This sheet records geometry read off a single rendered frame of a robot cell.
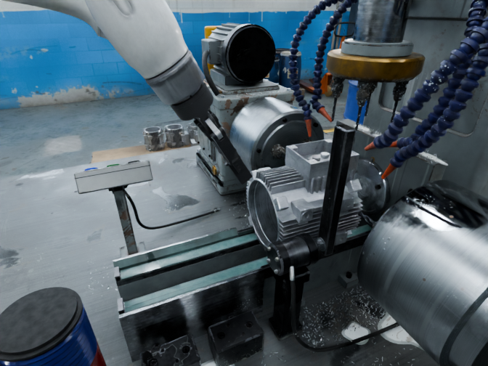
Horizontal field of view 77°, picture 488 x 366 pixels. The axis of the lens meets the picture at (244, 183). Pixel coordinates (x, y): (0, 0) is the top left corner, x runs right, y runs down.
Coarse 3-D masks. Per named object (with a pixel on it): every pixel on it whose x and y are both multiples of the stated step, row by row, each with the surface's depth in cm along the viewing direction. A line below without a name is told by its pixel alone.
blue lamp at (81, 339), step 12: (84, 312) 24; (84, 324) 24; (72, 336) 22; (84, 336) 24; (60, 348) 21; (72, 348) 22; (84, 348) 24; (96, 348) 26; (0, 360) 20; (24, 360) 20; (36, 360) 21; (48, 360) 21; (60, 360) 22; (72, 360) 23; (84, 360) 24
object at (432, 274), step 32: (416, 192) 49; (448, 192) 48; (384, 224) 49; (416, 224) 45; (448, 224) 43; (480, 224) 41; (384, 256) 48; (416, 256) 44; (448, 256) 41; (480, 256) 39; (384, 288) 48; (416, 288) 43; (448, 288) 40; (480, 288) 37; (416, 320) 44; (448, 320) 39; (480, 320) 37; (448, 352) 41; (480, 352) 37
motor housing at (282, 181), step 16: (256, 176) 68; (272, 176) 64; (288, 176) 64; (256, 192) 75; (272, 192) 62; (288, 192) 63; (304, 192) 64; (320, 192) 65; (256, 208) 76; (272, 208) 77; (288, 208) 62; (320, 208) 62; (256, 224) 75; (272, 224) 76; (288, 224) 60; (304, 224) 62; (352, 224) 68; (272, 240) 72
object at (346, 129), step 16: (336, 128) 49; (352, 128) 48; (336, 144) 50; (352, 144) 49; (336, 160) 50; (336, 176) 51; (336, 192) 52; (336, 208) 54; (320, 224) 59; (336, 224) 56; (320, 240) 59
